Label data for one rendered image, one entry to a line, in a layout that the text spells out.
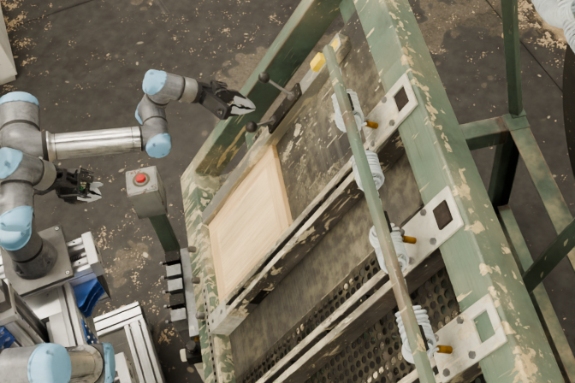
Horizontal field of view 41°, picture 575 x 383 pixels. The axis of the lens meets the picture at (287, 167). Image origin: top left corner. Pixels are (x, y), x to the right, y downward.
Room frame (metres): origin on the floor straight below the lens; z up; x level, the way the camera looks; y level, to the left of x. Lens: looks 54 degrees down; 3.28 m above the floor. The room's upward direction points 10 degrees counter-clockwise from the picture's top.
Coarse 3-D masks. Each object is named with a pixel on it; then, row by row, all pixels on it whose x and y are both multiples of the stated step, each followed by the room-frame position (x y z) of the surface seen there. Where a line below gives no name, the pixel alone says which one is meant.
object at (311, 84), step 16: (336, 48) 1.59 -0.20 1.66; (304, 80) 1.62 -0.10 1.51; (320, 80) 1.58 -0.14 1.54; (304, 96) 1.58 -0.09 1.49; (288, 112) 1.58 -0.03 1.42; (256, 144) 1.61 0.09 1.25; (256, 160) 1.57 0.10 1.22; (240, 176) 1.57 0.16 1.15; (224, 192) 1.58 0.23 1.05; (208, 208) 1.60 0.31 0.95; (208, 224) 1.56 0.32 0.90
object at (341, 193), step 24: (384, 96) 1.22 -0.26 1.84; (408, 96) 1.16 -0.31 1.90; (336, 120) 1.15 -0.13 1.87; (384, 120) 1.16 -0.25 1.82; (384, 144) 1.14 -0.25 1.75; (384, 168) 1.14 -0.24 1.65; (336, 192) 1.15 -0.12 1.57; (360, 192) 1.14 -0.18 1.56; (312, 216) 1.15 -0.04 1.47; (336, 216) 1.14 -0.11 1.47; (288, 240) 1.17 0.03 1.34; (312, 240) 1.13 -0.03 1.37; (264, 264) 1.17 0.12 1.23; (288, 264) 1.13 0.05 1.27; (240, 288) 1.16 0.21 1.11; (264, 288) 1.13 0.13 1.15; (216, 312) 1.16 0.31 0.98; (240, 312) 1.12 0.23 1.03
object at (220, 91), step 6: (198, 84) 1.65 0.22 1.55; (204, 84) 1.69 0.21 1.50; (210, 84) 1.69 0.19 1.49; (216, 84) 1.68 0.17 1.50; (198, 90) 1.63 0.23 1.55; (204, 90) 1.64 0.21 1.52; (210, 90) 1.66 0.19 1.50; (216, 90) 1.65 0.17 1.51; (222, 90) 1.65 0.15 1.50; (198, 96) 1.61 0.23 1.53; (216, 96) 1.62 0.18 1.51; (222, 96) 1.63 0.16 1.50; (228, 96) 1.63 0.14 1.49; (192, 102) 1.62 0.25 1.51; (228, 102) 1.62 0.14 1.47
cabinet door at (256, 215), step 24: (264, 168) 1.52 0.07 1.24; (240, 192) 1.54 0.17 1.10; (264, 192) 1.44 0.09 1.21; (216, 216) 1.56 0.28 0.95; (240, 216) 1.46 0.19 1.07; (264, 216) 1.36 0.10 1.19; (288, 216) 1.29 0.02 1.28; (216, 240) 1.47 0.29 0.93; (240, 240) 1.38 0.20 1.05; (264, 240) 1.29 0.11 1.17; (216, 264) 1.38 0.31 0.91; (240, 264) 1.30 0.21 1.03
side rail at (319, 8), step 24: (312, 0) 1.83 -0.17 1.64; (336, 0) 1.82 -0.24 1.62; (288, 24) 1.86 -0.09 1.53; (312, 24) 1.82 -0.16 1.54; (288, 48) 1.82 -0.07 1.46; (312, 48) 1.82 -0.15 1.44; (288, 72) 1.82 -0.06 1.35; (264, 96) 1.82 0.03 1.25; (240, 120) 1.81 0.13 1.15; (216, 144) 1.81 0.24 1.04; (240, 144) 1.81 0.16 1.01; (216, 168) 1.81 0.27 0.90
